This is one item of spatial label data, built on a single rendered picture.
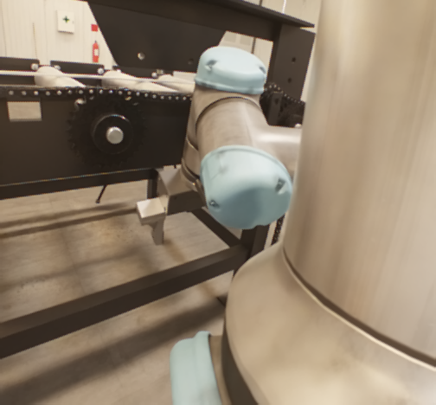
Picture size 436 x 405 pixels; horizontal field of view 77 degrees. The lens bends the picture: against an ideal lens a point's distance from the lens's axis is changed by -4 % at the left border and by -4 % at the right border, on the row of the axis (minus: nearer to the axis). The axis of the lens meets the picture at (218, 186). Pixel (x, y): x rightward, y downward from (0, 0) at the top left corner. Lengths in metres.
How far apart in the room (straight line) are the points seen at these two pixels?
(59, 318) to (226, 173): 0.78
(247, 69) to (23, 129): 0.49
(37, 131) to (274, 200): 0.54
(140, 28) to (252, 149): 0.53
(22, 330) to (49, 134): 0.52
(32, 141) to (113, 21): 0.30
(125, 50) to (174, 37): 0.13
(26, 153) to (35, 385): 0.81
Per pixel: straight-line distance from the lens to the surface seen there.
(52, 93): 0.61
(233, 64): 0.31
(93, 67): 1.64
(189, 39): 0.78
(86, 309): 0.95
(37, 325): 0.94
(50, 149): 0.69
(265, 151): 0.23
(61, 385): 1.22
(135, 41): 0.71
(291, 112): 0.97
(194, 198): 0.42
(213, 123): 0.27
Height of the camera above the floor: 1.02
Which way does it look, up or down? 24 degrees down
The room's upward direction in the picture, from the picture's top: 9 degrees clockwise
